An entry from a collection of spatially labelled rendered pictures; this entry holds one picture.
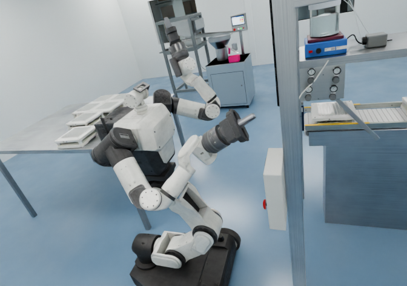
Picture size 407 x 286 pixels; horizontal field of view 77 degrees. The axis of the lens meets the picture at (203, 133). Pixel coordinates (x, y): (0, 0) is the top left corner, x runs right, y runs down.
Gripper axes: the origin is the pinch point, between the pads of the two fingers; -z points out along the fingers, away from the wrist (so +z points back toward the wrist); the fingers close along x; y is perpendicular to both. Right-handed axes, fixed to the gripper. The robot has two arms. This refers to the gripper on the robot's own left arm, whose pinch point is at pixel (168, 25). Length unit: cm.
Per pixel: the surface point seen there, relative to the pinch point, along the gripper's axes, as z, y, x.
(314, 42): 36, -68, 3
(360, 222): 163, -78, -34
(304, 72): 49, -59, 0
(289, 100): 55, -22, 55
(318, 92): 62, -63, -1
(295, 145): 71, -21, 49
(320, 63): 47, -66, 5
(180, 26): -111, -53, -341
